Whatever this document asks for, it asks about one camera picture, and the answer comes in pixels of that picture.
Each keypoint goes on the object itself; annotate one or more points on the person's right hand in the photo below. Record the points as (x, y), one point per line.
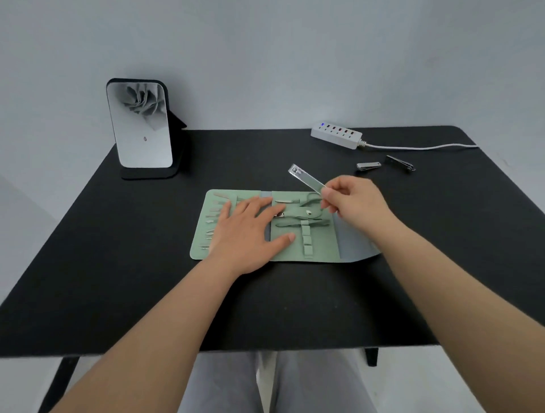
(366, 208)

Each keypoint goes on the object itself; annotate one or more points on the person's left hand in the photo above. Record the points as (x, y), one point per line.
(247, 238)

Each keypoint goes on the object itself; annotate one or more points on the person's right fingers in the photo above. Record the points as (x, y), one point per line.
(336, 189)

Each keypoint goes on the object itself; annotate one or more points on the person's left little finger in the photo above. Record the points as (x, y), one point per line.
(222, 216)

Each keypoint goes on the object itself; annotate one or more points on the person's left middle finger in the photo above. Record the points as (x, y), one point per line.
(259, 209)

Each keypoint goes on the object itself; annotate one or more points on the person's left thumb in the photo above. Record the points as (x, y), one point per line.
(284, 241)

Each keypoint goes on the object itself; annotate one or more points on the long silver nail clipper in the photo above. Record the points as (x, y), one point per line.
(304, 177)

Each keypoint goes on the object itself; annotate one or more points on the green manicure kit case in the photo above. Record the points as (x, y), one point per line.
(323, 246)

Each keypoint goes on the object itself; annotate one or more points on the person's right forearm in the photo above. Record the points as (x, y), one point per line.
(451, 306)

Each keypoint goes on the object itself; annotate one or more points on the person's left forearm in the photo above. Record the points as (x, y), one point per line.
(170, 332)

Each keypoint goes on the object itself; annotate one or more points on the row of small metal tools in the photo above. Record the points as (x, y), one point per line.
(211, 220)

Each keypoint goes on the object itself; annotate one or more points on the slim silver metal tool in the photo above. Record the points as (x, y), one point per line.
(283, 201)

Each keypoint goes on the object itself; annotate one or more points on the white power strip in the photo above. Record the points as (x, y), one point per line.
(336, 135)

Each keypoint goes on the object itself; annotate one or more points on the mirror with black stand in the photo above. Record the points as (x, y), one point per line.
(140, 127)

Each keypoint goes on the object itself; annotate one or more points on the black table leg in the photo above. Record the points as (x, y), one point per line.
(372, 357)
(59, 383)

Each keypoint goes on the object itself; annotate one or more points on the grey trousers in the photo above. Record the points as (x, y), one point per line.
(319, 383)

